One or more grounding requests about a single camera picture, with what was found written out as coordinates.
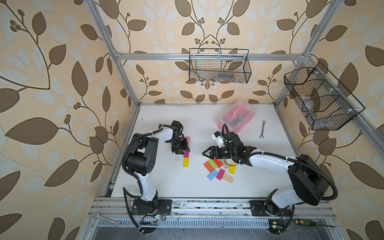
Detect blue block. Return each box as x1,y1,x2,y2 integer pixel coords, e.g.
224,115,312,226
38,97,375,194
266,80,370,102
207,170,218,181

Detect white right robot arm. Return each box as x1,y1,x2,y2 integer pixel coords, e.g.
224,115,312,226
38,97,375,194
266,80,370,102
202,125,339,216

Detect ridged wood block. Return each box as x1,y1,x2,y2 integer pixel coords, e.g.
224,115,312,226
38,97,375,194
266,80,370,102
222,174,234,184

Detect magenta slanted block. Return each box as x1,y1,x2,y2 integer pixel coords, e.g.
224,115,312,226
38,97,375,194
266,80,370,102
216,169,225,181

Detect thin yellow block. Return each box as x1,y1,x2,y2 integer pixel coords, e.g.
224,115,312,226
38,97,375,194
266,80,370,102
183,158,189,168

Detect yellow black screwdriver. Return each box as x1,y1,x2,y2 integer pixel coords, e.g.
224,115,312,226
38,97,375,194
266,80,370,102
295,219,335,228

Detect orange-red block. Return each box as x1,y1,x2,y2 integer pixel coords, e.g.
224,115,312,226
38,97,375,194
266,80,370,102
204,162,214,172

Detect black wire basket right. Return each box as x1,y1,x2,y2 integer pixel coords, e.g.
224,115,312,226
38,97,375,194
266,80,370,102
284,62,366,131

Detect aluminium frame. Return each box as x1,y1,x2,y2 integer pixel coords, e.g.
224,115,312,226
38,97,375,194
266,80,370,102
84,1,384,147

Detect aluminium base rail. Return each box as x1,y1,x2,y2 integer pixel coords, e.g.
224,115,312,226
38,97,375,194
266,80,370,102
85,198,339,234

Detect black wire basket back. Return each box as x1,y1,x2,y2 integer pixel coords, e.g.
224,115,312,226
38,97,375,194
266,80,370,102
189,48,252,84

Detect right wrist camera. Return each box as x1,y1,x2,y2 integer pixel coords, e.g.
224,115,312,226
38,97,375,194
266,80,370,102
212,131,226,148

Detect light pink block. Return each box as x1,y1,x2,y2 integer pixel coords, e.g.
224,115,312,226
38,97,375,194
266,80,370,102
185,137,191,149

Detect black wire basket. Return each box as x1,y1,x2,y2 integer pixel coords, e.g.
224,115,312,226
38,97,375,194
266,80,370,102
284,62,366,131
189,48,252,84

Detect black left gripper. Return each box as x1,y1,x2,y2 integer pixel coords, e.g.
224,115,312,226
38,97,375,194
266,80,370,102
168,137,191,154

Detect silver wrench on table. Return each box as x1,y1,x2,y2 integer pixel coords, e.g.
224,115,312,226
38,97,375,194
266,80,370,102
260,120,266,139

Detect green block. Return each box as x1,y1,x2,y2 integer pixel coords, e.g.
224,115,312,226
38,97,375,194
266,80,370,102
208,160,218,169

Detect red block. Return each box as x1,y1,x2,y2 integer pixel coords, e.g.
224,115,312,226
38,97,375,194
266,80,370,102
213,159,223,168

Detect silver wrench on rail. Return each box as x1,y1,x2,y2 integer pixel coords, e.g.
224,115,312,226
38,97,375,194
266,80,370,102
93,212,121,227

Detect pink plastic storage box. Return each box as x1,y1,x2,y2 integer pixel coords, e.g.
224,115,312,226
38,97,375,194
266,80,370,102
218,100,256,134

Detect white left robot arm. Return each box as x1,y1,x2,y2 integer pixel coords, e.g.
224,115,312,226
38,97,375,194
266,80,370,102
121,121,190,235

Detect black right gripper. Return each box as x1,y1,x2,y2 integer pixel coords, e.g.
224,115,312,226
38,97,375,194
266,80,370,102
202,146,237,159

